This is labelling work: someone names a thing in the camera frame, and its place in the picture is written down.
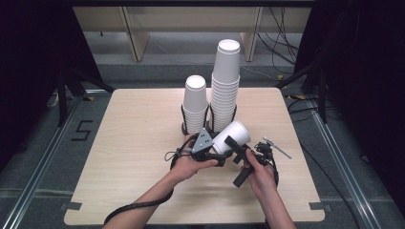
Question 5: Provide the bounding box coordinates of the white paper cup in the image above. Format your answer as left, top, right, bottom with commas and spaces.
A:
211, 119, 252, 156

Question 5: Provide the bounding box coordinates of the black wire cup holder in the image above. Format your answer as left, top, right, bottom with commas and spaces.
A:
208, 103, 239, 133
180, 103, 212, 137

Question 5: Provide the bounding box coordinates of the black hanging cable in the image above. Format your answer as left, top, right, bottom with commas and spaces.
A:
269, 6, 300, 52
257, 31, 298, 67

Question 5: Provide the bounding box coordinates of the dark curtain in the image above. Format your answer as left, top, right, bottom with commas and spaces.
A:
295, 0, 405, 208
0, 0, 96, 166

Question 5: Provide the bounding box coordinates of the black sleeved cable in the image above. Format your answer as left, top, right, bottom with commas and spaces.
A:
104, 189, 176, 225

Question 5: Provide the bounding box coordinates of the beige desk leg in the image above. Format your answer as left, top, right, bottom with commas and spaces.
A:
240, 6, 265, 63
119, 6, 151, 63

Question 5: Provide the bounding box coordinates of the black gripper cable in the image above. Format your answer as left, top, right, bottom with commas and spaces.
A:
270, 158, 281, 189

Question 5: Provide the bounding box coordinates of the person's right hand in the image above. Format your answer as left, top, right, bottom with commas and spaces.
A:
243, 149, 278, 200

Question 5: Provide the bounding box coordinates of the black floor cable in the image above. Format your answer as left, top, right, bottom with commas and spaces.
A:
286, 94, 320, 124
300, 142, 361, 229

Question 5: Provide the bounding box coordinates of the black metal stand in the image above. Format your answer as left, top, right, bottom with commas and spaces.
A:
275, 47, 329, 125
56, 66, 116, 128

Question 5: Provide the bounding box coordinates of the thin black cable loop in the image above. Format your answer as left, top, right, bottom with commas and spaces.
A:
164, 133, 199, 170

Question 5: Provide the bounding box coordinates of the stack of white paper cups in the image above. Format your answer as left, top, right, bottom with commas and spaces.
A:
209, 38, 242, 133
181, 74, 209, 135

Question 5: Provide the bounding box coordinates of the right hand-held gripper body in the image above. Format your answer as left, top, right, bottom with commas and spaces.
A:
233, 136, 292, 189

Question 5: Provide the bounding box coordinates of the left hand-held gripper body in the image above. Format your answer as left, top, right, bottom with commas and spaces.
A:
190, 128, 227, 168

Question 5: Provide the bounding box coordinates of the beige back panel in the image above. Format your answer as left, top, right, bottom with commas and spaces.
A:
73, 6, 313, 33

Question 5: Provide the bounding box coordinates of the aluminium floor rail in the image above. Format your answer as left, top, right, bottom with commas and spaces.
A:
0, 94, 85, 229
307, 98, 405, 229

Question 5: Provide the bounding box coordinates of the white floor cable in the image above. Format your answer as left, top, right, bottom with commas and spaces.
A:
240, 65, 279, 82

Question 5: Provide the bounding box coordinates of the person's left hand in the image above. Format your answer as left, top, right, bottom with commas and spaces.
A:
170, 134, 220, 184

